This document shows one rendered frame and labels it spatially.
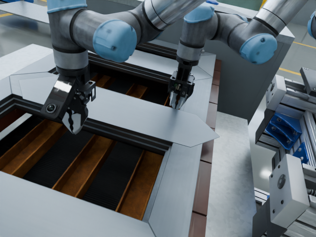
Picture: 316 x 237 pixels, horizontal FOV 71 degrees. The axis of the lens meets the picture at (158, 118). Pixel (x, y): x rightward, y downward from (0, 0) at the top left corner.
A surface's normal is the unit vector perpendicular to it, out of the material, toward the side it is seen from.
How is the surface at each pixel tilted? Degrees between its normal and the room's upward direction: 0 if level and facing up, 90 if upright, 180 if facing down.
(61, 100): 33
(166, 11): 106
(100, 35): 66
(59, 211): 0
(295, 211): 90
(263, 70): 90
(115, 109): 0
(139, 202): 0
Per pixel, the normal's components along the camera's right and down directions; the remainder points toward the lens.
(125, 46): 0.84, 0.43
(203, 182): 0.16, -0.78
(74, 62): 0.48, 0.59
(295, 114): -0.36, 0.53
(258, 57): 0.29, 0.61
